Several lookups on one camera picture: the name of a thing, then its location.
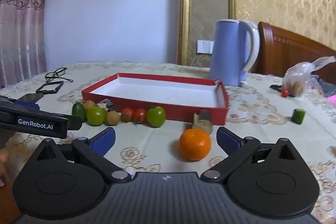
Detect red cardboard box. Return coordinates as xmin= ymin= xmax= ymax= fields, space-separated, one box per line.
xmin=82 ymin=72 xmax=229 ymax=126

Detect black square frame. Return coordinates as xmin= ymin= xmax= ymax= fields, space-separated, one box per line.
xmin=36 ymin=80 xmax=64 ymax=95

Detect black eyeglasses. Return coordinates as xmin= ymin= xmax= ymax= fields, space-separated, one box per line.
xmin=45 ymin=67 xmax=74 ymax=83

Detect clear plastic bag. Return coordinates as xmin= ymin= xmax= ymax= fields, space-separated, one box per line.
xmin=283 ymin=56 xmax=336 ymax=97

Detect grey cloth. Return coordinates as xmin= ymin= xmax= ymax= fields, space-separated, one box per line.
xmin=311 ymin=76 xmax=336 ymax=97

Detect pink patterned curtain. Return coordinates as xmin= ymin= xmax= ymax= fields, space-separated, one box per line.
xmin=0 ymin=0 xmax=54 ymax=88

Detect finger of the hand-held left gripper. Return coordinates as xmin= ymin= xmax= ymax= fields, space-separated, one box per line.
xmin=0 ymin=105 xmax=82 ymax=138
xmin=0 ymin=96 xmax=40 ymax=110

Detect gold wall moulding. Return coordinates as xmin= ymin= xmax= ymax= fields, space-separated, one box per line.
xmin=178 ymin=0 xmax=237 ymax=66

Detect wooden bed headboard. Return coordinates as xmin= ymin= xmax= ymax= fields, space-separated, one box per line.
xmin=256 ymin=21 xmax=336 ymax=78

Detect round green fruit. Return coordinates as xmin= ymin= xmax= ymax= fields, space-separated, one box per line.
xmin=146 ymin=106 xmax=167 ymax=127
xmin=86 ymin=106 xmax=106 ymax=127

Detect orange mandarin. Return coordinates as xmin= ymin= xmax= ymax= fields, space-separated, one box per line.
xmin=179 ymin=129 xmax=211 ymax=161

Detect blue electric kettle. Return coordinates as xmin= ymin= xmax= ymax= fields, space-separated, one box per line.
xmin=209 ymin=19 xmax=260 ymax=87

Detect green cucumber piece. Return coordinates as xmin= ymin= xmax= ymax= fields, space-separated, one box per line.
xmin=292 ymin=109 xmax=306 ymax=124

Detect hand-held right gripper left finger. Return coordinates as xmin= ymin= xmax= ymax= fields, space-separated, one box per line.
xmin=26 ymin=126 xmax=132 ymax=184

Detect pointed dark green fruit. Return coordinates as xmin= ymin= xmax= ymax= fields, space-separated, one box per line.
xmin=72 ymin=102 xmax=87 ymax=123

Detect white wall switch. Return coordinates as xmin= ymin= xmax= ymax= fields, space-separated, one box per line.
xmin=197 ymin=40 xmax=215 ymax=55

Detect tan lumpy chunk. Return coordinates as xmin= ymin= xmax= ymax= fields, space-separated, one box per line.
xmin=192 ymin=113 xmax=213 ymax=136

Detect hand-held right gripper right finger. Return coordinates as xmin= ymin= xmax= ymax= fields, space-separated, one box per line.
xmin=201 ymin=126 xmax=307 ymax=183

